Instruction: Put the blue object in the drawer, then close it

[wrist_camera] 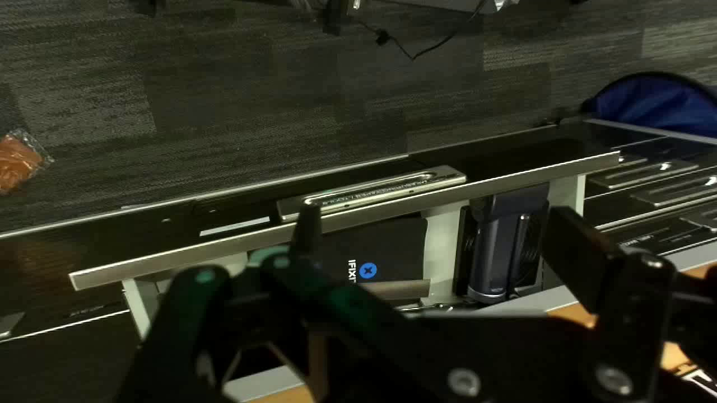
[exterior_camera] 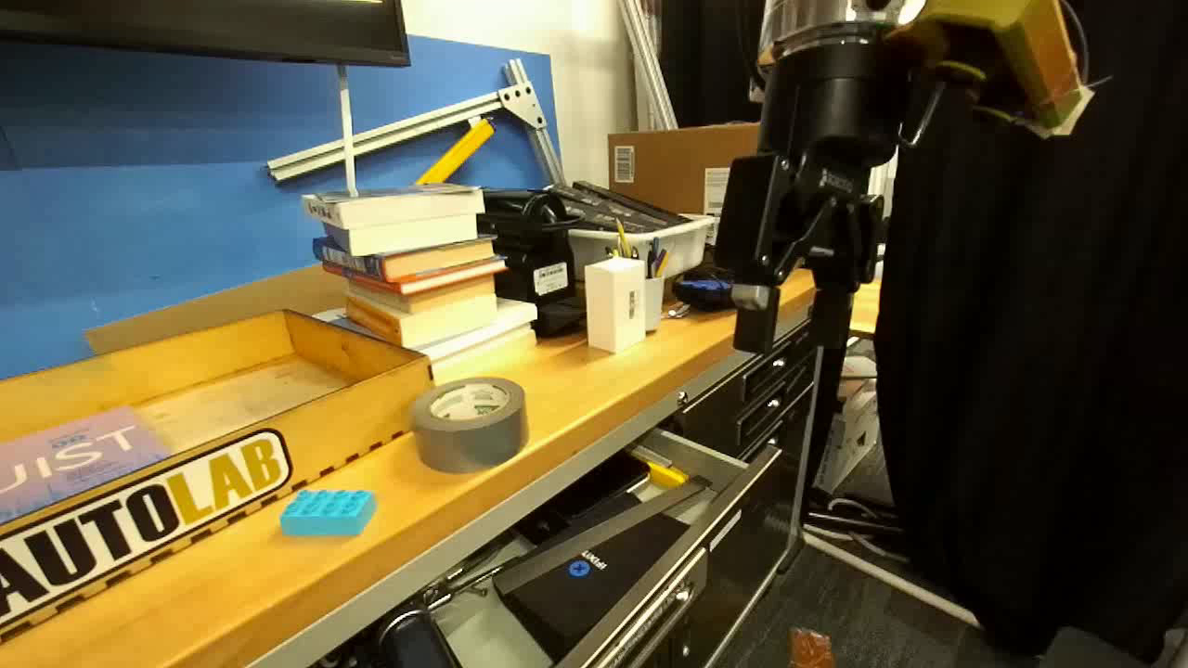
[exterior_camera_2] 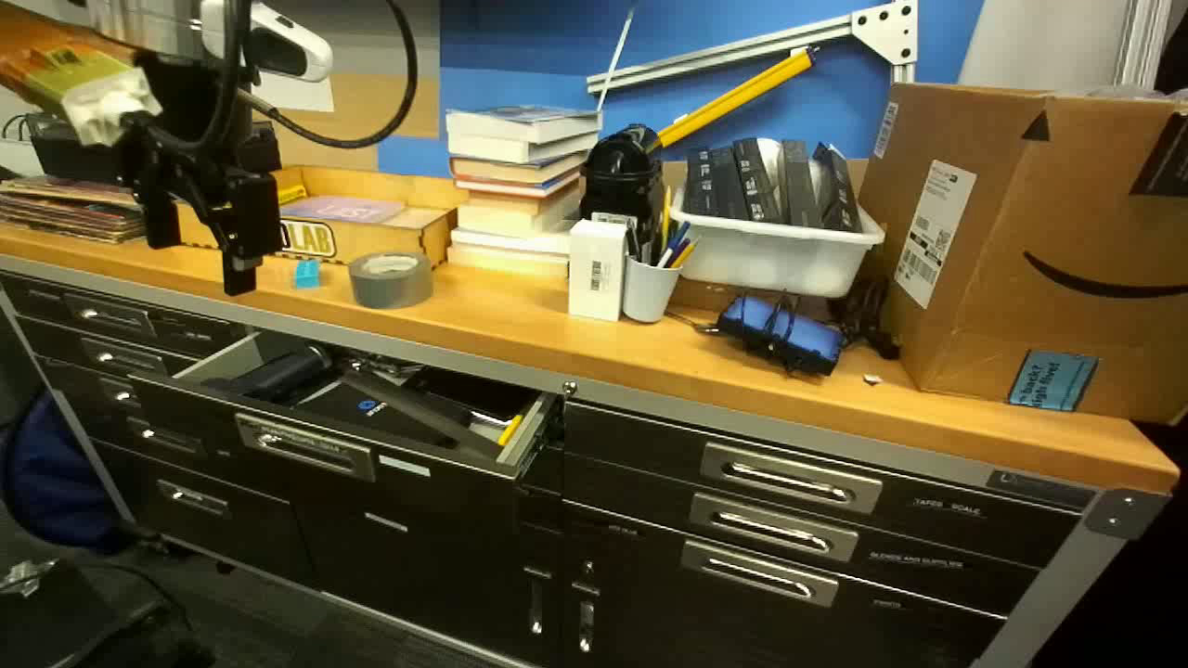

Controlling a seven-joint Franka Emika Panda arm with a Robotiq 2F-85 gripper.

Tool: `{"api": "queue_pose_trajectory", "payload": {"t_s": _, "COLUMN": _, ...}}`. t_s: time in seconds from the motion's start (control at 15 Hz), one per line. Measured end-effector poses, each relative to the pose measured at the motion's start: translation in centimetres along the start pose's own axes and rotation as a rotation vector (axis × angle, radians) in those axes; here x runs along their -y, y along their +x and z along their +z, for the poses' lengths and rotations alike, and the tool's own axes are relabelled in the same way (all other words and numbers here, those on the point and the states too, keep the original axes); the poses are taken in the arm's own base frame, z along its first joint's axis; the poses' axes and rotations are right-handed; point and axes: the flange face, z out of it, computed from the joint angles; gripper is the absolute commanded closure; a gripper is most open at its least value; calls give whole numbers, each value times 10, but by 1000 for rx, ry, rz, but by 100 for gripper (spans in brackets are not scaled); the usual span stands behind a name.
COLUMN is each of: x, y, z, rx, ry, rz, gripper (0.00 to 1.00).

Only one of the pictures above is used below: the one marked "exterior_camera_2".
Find pink paper sheet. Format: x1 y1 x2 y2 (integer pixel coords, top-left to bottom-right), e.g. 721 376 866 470
284 193 408 230

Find pens bundle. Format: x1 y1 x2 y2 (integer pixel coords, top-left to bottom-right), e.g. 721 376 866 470
625 216 696 269

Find black metal workbench cabinet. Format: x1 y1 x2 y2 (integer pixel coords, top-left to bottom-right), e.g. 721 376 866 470
0 252 1172 668

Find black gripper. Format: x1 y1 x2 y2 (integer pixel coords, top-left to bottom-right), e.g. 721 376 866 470
198 114 288 299

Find black drawer with white label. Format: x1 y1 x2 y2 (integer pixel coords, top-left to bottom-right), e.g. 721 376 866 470
125 325 562 488

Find wide white book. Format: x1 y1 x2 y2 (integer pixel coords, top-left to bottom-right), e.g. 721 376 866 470
444 225 578 269

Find yellow taped wrist attachment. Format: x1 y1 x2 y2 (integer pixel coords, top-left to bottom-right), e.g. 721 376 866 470
22 48 168 147

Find yellow item in drawer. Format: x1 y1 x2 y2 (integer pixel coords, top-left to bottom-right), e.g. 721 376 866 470
469 407 529 454

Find white pen cup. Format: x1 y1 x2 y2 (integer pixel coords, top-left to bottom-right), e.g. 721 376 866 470
618 252 683 325

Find flat cardboard tray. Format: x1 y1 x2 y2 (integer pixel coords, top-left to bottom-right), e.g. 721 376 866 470
276 164 461 269

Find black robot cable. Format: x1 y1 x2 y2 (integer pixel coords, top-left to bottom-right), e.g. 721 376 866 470
246 0 423 151

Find black drawer with silver handle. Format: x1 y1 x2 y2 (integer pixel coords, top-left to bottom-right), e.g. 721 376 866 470
562 401 1100 570
0 276 250 365
558 457 1055 620
15 315 206 384
554 498 1013 668

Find black tangled cables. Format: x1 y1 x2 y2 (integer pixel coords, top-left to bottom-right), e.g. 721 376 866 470
839 258 909 365

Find thick white book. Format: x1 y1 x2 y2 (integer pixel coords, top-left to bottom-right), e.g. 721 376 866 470
443 104 605 168

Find large cardboard shipping box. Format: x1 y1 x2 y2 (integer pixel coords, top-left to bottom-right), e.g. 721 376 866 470
857 78 1188 430

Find black tool in drawer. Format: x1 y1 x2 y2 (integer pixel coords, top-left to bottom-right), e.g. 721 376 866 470
239 349 339 406

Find grey crumpled floor object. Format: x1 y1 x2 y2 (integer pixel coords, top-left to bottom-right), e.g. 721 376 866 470
0 554 62 602

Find white book with pale spine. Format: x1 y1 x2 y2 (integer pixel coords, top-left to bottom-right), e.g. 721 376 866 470
451 182 586 237

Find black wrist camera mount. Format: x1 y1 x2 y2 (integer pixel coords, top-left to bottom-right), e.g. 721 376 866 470
123 52 215 252

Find blue chair seat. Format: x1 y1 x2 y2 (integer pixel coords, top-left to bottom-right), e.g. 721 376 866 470
0 389 135 558

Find thin white rod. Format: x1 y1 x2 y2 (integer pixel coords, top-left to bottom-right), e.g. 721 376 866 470
590 8 643 131

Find stack of magazines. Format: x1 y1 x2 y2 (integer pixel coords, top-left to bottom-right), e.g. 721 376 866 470
0 174 147 245

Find small blue object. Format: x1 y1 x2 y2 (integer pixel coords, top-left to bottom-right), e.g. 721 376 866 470
288 252 326 297

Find long dark tool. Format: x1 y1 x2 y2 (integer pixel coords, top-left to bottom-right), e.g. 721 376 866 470
340 368 491 454

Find grey duct tape roll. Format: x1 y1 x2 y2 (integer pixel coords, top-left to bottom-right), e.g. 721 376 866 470
344 250 437 311

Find white plastic bin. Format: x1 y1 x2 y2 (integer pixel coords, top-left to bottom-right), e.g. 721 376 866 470
672 199 892 299

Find black organizer trays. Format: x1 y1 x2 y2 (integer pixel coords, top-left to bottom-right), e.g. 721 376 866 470
680 132 866 237

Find white paper strip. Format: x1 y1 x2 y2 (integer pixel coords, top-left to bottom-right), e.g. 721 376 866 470
253 70 340 120

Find small white carton box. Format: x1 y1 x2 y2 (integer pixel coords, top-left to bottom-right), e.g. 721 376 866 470
564 216 632 325

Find blue sticky card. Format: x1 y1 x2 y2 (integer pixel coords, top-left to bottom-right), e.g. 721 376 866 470
1007 349 1101 414

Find aluminium angle bracket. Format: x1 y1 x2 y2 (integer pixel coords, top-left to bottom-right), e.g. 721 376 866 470
581 0 923 100

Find blue fabric pouch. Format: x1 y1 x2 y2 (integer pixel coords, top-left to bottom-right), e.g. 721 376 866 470
713 294 849 380

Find thin tan book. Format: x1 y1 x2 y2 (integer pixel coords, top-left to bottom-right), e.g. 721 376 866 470
449 151 594 193

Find grey metal leg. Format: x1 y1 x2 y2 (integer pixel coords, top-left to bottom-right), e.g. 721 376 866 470
0 290 142 530

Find yellow handled tool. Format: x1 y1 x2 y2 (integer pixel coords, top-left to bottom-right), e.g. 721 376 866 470
651 46 819 157

